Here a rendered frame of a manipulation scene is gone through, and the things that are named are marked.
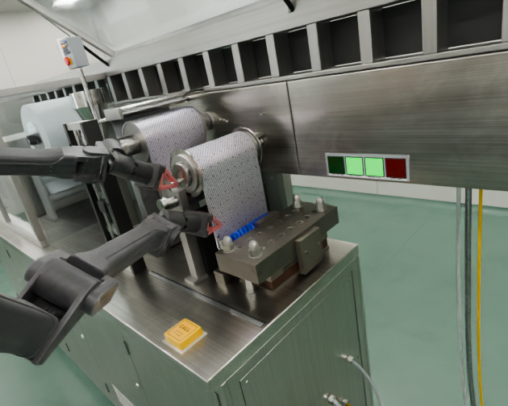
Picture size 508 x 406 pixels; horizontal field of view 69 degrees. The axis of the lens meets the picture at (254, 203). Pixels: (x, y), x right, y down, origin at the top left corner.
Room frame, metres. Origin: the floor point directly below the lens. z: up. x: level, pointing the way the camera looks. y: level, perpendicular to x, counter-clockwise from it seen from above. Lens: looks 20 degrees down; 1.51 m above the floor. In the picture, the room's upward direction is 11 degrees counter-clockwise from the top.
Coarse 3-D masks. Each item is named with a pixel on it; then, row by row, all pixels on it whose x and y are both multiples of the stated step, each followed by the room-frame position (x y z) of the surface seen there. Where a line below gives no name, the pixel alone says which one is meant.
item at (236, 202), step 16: (240, 176) 1.11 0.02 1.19; (256, 176) 1.16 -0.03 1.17; (208, 192) 1.02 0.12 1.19; (224, 192) 1.06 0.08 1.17; (240, 192) 1.10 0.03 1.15; (256, 192) 1.15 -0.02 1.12; (208, 208) 1.01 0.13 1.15; (224, 208) 1.05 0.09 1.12; (240, 208) 1.09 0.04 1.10; (256, 208) 1.14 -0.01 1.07; (224, 224) 1.04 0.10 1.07; (240, 224) 1.08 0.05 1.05
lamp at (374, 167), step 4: (368, 160) 0.98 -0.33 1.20; (372, 160) 0.97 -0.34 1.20; (376, 160) 0.96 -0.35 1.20; (380, 160) 0.95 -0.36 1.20; (368, 164) 0.98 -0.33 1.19; (372, 164) 0.97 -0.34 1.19; (376, 164) 0.96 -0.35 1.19; (380, 164) 0.95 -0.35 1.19; (368, 168) 0.98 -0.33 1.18; (372, 168) 0.97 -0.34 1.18; (376, 168) 0.96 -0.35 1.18; (380, 168) 0.95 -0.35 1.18; (368, 172) 0.98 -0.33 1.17; (372, 172) 0.97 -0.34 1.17; (376, 172) 0.96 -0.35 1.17; (380, 172) 0.95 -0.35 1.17
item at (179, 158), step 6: (174, 156) 1.06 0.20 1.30; (180, 156) 1.04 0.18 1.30; (174, 162) 1.07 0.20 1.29; (186, 162) 1.02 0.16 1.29; (192, 168) 1.01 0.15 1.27; (192, 174) 1.02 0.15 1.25; (192, 180) 1.02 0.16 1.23; (180, 186) 1.07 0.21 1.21; (192, 186) 1.03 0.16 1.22; (186, 192) 1.05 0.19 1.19; (192, 192) 1.03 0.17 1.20
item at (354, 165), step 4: (348, 160) 1.02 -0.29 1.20; (352, 160) 1.01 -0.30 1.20; (356, 160) 1.00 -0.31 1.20; (360, 160) 0.99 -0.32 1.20; (348, 164) 1.02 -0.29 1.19; (352, 164) 1.01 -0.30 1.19; (356, 164) 1.00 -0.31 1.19; (360, 164) 0.99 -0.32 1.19; (348, 168) 1.02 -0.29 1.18; (352, 168) 1.01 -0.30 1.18; (356, 168) 1.00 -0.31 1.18; (360, 168) 0.99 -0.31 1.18; (348, 172) 1.02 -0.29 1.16; (352, 172) 1.01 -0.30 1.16; (356, 172) 1.00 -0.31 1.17; (360, 172) 0.99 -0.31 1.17
